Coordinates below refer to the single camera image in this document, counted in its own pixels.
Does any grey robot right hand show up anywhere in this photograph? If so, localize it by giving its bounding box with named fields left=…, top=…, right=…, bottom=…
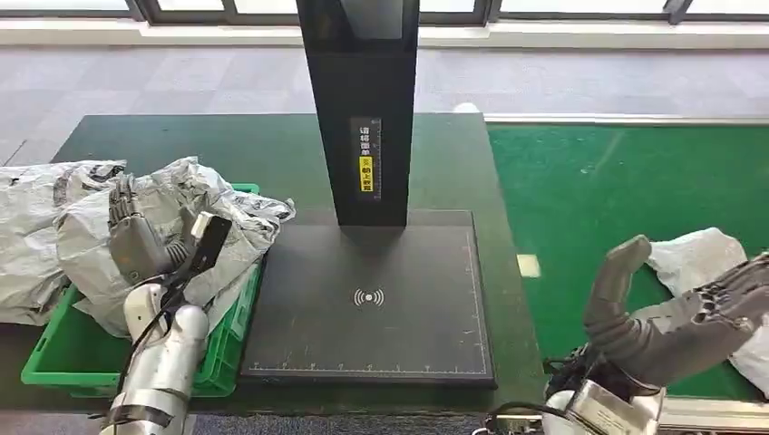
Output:
left=581, top=234, right=769, bottom=390

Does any small pale square tag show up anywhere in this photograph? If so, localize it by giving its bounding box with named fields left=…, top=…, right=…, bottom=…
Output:
left=515, top=254, right=542, bottom=280

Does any silver conveyor side rail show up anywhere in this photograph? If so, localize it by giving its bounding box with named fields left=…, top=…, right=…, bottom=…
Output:
left=659, top=396, right=769, bottom=435
left=483, top=111, right=769, bottom=128

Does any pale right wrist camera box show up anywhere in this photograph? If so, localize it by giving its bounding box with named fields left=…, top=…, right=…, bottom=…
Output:
left=567, top=379, right=667, bottom=435

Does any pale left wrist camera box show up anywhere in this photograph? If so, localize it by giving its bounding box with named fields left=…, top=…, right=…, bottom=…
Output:
left=190, top=210, right=234, bottom=275

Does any grey crumpled parcel bag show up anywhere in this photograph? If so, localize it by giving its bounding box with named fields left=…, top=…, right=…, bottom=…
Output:
left=0, top=159, right=128, bottom=327

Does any green conveyor belt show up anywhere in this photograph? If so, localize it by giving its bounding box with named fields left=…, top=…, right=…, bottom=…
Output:
left=485, top=122, right=769, bottom=403

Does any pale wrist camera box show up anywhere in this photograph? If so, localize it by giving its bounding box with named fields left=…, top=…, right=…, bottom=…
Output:
left=190, top=210, right=234, bottom=275
left=567, top=379, right=667, bottom=435

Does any yellow and black label sticker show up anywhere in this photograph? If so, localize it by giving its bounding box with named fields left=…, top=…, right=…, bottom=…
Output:
left=350, top=116, right=384, bottom=203

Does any green plastic crate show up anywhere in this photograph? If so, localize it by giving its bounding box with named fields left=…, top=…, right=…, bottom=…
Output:
left=21, top=182, right=267, bottom=400

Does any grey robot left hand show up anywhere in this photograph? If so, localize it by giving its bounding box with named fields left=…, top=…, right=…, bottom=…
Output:
left=106, top=173, right=200, bottom=287

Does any grey parcel bag red print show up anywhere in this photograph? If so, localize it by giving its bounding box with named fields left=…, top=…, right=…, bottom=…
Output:
left=54, top=156, right=297, bottom=339

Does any white parcel bag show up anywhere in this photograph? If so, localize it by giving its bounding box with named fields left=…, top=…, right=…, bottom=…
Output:
left=645, top=227, right=769, bottom=401

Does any black scanner stand with base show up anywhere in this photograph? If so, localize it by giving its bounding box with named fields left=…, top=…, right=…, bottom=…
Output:
left=239, top=0, right=498, bottom=390

